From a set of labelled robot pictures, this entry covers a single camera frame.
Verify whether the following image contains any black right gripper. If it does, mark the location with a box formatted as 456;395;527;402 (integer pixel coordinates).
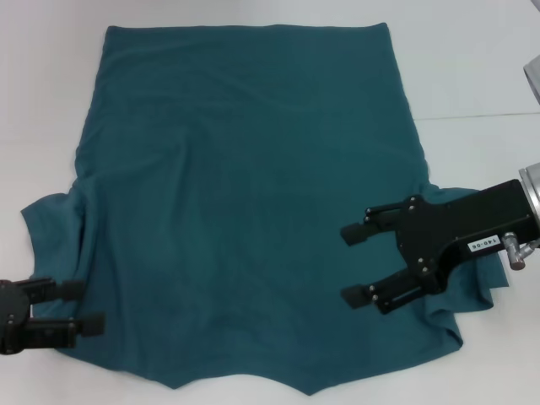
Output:
340;179;535;316

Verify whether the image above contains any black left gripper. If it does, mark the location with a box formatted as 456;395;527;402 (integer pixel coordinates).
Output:
0;276;106;355

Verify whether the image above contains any teal blue shirt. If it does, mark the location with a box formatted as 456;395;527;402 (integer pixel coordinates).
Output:
20;23;514;386

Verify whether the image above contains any metal right wrist connector plug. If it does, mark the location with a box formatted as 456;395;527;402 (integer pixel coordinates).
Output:
501;231;540;272

